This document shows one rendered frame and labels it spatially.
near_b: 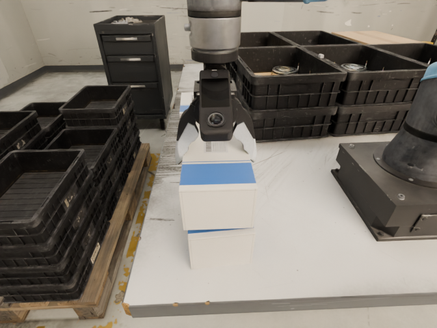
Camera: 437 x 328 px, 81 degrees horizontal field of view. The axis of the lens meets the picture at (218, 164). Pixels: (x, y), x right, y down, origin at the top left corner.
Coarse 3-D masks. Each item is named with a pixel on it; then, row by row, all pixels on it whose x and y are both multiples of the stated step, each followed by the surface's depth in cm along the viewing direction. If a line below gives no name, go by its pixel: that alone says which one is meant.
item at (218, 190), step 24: (192, 144) 49; (216, 144) 49; (240, 144) 49; (192, 168) 43; (216, 168) 43; (240, 168) 43; (192, 192) 39; (216, 192) 39; (240, 192) 39; (192, 216) 42; (216, 216) 42; (240, 216) 42
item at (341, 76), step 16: (240, 48) 105; (256, 48) 106; (272, 48) 107; (288, 48) 108; (240, 64) 88; (256, 80) 74; (272, 80) 75; (288, 80) 76; (304, 80) 76; (320, 80) 77; (336, 80) 78
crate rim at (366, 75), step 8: (304, 48) 105; (368, 48) 108; (376, 48) 105; (392, 56) 96; (336, 64) 85; (416, 64) 86; (424, 64) 85; (352, 72) 77; (360, 72) 77; (368, 72) 78; (376, 72) 78; (384, 72) 78; (392, 72) 79; (400, 72) 79; (408, 72) 79; (416, 72) 80; (424, 72) 80; (352, 80) 78; (360, 80) 79
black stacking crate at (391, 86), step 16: (320, 48) 110; (336, 48) 110; (352, 48) 111; (368, 64) 109; (384, 64) 100; (400, 64) 93; (368, 80) 80; (384, 80) 81; (400, 80) 82; (416, 80) 83; (352, 96) 83; (368, 96) 84; (384, 96) 84; (400, 96) 85
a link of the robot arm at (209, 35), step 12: (192, 24) 35; (204, 24) 34; (216, 24) 33; (228, 24) 34; (240, 24) 36; (192, 36) 36; (204, 36) 35; (216, 36) 34; (228, 36) 35; (240, 36) 37; (204, 48) 35; (216, 48) 35; (228, 48) 36
